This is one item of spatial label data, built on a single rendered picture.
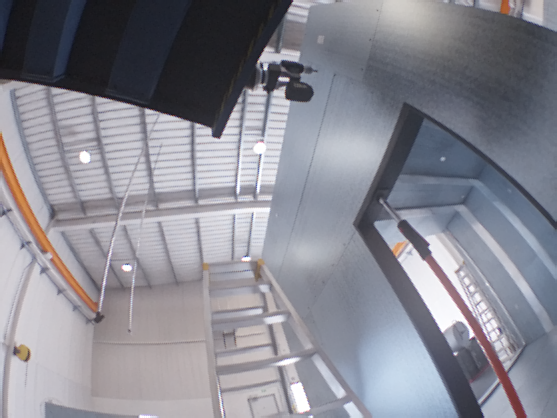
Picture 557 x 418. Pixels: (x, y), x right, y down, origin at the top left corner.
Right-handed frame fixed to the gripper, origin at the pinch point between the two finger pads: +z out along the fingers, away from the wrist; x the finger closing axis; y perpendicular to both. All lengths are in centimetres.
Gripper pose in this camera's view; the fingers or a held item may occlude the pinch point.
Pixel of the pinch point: (294, 80)
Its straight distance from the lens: 112.7
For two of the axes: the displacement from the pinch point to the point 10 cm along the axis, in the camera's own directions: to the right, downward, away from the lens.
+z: 9.5, -0.5, 3.1
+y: 1.5, 9.5, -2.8
